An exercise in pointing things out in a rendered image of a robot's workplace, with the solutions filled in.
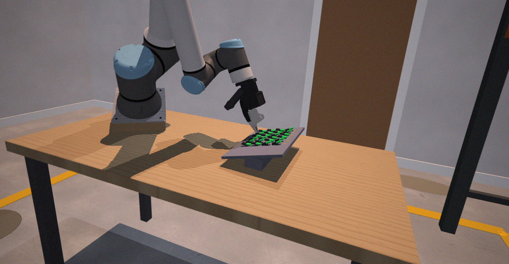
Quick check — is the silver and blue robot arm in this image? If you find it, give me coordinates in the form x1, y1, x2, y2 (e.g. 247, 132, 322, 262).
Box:
113, 0, 253, 119

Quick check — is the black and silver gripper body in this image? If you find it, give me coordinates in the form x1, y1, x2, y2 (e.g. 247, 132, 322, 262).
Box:
235, 78, 265, 110

